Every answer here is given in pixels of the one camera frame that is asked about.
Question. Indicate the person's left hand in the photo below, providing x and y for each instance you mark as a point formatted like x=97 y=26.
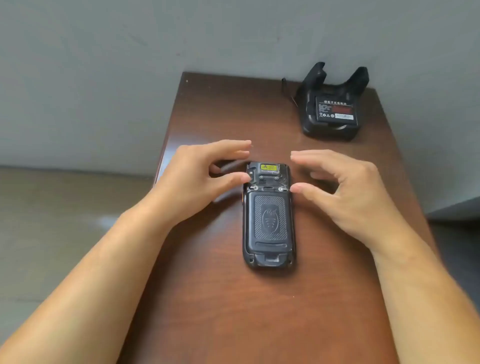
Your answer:
x=187 y=180

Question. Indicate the person's right hand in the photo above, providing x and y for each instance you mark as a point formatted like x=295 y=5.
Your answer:
x=360 y=198

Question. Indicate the person's right thumb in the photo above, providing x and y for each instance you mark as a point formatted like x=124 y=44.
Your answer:
x=313 y=194

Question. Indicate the person's left thumb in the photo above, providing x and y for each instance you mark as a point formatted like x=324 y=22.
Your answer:
x=230 y=183

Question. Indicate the person's left forearm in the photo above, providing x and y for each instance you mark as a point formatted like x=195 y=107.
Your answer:
x=93 y=285

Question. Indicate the person's right forearm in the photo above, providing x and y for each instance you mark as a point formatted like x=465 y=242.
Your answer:
x=423 y=296

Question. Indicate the black handheld scanner device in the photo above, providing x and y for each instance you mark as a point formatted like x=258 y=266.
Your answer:
x=269 y=219

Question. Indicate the black charging cradle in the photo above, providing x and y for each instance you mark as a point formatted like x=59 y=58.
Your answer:
x=326 y=125

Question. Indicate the black battery with label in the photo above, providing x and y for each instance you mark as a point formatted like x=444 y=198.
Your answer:
x=336 y=110

